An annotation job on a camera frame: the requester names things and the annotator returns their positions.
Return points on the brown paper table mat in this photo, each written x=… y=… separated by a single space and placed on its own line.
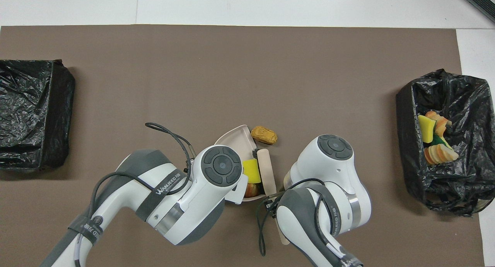
x=247 y=50

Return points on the brown peanut shaped bread toy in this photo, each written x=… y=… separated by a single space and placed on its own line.
x=264 y=135

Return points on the beige hand brush black bristles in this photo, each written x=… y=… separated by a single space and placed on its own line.
x=267 y=170

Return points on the pale croissant toy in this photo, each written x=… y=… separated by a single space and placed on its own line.
x=441 y=123

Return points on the orange striped croissant toy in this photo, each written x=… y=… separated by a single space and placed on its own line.
x=251 y=190
x=441 y=154

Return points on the beige plastic dustpan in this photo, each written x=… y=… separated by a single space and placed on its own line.
x=241 y=141

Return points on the green and yellow sponge piece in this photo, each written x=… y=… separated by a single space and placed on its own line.
x=439 y=140

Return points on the black bag lined bin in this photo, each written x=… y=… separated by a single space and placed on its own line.
x=31 y=97
x=464 y=182

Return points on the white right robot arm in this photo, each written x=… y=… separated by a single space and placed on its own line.
x=332 y=174

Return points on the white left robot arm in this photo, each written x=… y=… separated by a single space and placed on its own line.
x=193 y=197

